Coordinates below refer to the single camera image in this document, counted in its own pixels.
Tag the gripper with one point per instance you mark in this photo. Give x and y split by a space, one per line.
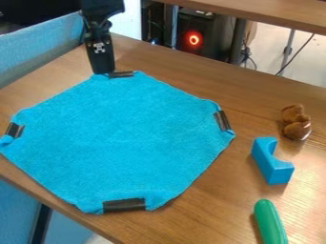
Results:
97 28

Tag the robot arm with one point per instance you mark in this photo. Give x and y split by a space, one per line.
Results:
101 7

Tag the blue cloth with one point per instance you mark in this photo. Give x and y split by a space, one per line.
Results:
115 136

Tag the brown plush figure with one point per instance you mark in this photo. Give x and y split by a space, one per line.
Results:
296 122

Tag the black computer tower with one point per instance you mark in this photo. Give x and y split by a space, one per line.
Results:
199 31

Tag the wooden desk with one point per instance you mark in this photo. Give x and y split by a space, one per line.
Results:
271 12

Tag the blue block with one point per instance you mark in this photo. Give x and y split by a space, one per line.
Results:
270 160

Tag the green toy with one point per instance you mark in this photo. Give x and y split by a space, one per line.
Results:
270 222

